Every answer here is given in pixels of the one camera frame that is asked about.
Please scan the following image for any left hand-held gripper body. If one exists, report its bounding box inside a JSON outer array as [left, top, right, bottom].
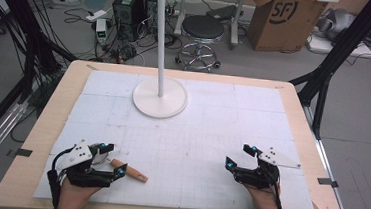
[[54, 137, 120, 190]]

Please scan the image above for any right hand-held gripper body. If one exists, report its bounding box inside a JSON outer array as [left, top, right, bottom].
[[231, 144, 303, 194]]

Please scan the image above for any small brown wooden object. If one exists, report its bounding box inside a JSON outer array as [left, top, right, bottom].
[[87, 141, 152, 184]]

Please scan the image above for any person's left hand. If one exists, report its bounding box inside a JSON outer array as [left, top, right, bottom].
[[56, 173, 104, 209]]

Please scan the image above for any person's right hand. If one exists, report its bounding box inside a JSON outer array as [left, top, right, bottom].
[[242, 179, 285, 209]]

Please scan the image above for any white grid mat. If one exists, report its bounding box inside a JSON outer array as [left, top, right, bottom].
[[33, 65, 326, 209]]

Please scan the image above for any black tape strip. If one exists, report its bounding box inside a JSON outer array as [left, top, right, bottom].
[[14, 147, 34, 159], [316, 176, 340, 189]]

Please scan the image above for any white hanging stand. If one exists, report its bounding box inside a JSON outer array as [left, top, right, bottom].
[[126, 0, 197, 122]]

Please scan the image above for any white device with green display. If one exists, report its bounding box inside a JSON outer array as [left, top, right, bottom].
[[94, 17, 111, 46]]

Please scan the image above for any white flat board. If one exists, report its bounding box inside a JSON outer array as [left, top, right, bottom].
[[305, 33, 371, 60]]

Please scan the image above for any brown cardboard box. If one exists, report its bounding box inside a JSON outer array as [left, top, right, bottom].
[[245, 0, 328, 57]]

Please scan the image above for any white metal stand leg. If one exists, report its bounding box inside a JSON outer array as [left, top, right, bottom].
[[228, 0, 247, 51], [173, 0, 189, 37]]

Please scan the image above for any black round stool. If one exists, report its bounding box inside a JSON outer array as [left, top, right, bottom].
[[174, 13, 226, 75]]

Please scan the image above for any white power strip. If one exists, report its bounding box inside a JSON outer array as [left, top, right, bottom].
[[85, 7, 109, 24]]

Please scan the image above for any black computer tower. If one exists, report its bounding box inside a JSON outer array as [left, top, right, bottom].
[[109, 0, 159, 45]]

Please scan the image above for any black laptop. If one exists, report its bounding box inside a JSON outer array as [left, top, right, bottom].
[[204, 2, 239, 23]]

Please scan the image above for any grey appliance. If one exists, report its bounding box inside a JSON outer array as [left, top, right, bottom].
[[314, 6, 359, 43]]

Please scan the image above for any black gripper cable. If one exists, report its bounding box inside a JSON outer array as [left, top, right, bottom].
[[44, 144, 76, 209]]

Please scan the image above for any tangle of black cables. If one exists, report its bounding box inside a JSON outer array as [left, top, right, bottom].
[[93, 35, 150, 67]]

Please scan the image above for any black metal frame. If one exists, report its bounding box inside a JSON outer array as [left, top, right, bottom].
[[0, 0, 83, 164], [284, 0, 371, 145]]

